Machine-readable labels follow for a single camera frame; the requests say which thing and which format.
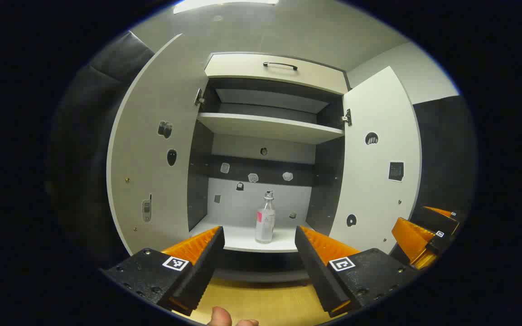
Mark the grey and white cabinet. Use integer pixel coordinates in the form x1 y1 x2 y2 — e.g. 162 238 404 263
186 51 351 285

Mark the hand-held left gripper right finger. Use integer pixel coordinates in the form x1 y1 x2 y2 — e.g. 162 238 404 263
294 225 420 317

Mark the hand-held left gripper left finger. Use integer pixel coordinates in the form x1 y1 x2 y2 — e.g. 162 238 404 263
101 225 226 316

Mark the clear glass bottle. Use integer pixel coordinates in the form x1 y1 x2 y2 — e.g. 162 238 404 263
255 190 276 244

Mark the white cabinet door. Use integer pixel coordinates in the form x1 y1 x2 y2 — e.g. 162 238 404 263
106 33 209 256
329 66 422 255

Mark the white cabinet shelf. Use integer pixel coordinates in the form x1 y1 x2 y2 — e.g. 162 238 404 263
196 112 345 145
188 216 316 253

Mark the white cabinet drawer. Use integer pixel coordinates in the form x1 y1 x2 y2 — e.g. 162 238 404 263
204 53 350 96

